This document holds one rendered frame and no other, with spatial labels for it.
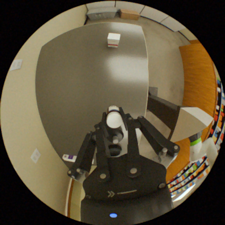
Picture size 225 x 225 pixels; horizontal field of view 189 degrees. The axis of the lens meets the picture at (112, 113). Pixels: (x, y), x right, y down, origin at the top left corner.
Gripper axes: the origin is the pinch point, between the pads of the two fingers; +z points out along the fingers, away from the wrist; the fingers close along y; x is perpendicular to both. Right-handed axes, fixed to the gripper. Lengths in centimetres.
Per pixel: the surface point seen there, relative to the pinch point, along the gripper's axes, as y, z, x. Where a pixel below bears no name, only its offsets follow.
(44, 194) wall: -70, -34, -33
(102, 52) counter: 3.4, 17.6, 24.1
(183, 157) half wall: 133, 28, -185
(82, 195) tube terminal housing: -38, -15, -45
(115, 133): -2.6, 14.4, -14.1
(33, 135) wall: -58, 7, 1
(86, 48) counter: -3.1, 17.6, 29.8
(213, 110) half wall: 175, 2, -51
